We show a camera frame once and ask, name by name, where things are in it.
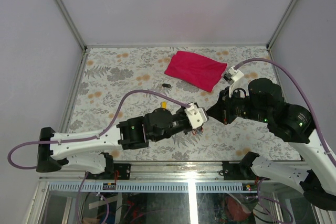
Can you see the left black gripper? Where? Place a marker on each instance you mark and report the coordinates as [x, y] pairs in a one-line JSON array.
[[186, 131]]

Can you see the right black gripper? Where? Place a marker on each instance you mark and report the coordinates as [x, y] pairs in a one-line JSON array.
[[221, 109]]

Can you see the bunch of tagged keys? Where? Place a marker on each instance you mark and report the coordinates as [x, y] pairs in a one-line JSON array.
[[198, 131]]

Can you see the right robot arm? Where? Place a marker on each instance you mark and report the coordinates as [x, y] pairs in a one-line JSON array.
[[291, 123]]

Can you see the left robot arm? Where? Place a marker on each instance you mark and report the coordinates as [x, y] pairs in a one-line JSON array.
[[89, 151]]

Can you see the magenta cloth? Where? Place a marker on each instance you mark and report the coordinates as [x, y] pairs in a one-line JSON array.
[[196, 69]]

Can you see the black key tag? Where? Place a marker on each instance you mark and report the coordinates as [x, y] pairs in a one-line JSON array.
[[165, 85]]

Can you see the floral table mat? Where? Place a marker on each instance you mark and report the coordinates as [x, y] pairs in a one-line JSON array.
[[115, 86]]

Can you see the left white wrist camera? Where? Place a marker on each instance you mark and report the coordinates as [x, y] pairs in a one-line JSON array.
[[196, 115]]

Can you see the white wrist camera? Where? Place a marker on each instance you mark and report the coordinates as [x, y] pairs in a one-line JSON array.
[[196, 115], [234, 78]]

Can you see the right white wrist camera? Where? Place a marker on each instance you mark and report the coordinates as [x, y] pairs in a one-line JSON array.
[[234, 78]]

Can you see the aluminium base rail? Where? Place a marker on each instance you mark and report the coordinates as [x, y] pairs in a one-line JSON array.
[[160, 171]]

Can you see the white slotted cable duct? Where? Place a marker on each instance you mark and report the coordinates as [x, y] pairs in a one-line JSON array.
[[132, 187]]

